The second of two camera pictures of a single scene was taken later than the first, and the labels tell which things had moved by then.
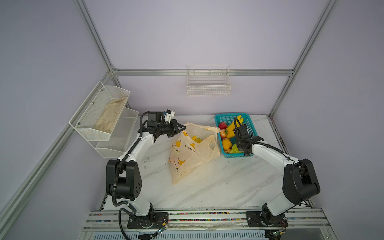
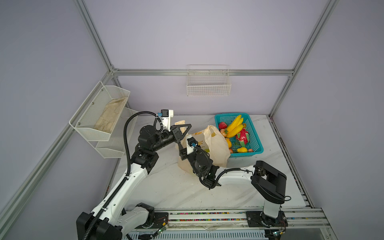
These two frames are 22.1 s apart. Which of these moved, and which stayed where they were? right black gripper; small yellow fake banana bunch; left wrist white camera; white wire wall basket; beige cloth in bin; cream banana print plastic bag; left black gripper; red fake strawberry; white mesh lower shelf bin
Moved: cream banana print plastic bag; left black gripper; right black gripper
Stayed: small yellow fake banana bunch; red fake strawberry; beige cloth in bin; left wrist white camera; white mesh lower shelf bin; white wire wall basket
